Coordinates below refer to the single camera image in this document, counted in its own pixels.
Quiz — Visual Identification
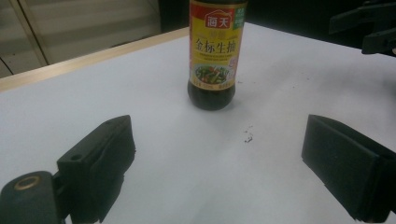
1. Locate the light wooden table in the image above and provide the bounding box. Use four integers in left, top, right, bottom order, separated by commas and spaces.
0, 26, 191, 93

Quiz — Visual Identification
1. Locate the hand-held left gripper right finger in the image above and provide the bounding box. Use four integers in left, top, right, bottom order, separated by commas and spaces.
301, 113, 396, 224

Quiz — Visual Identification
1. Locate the wooden vertical wall strip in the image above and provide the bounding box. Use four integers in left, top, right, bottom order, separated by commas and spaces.
8, 0, 50, 67

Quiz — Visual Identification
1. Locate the white board table cover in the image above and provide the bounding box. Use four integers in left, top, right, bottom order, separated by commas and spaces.
0, 21, 396, 224

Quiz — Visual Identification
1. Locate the dark soy sauce bottle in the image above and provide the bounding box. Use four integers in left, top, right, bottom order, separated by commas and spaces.
187, 0, 249, 112

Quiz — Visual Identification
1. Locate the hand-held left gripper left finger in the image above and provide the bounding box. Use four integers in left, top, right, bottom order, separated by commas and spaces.
56, 114, 137, 224

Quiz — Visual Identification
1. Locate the black hanging wall cable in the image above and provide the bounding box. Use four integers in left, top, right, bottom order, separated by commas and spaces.
0, 58, 14, 77

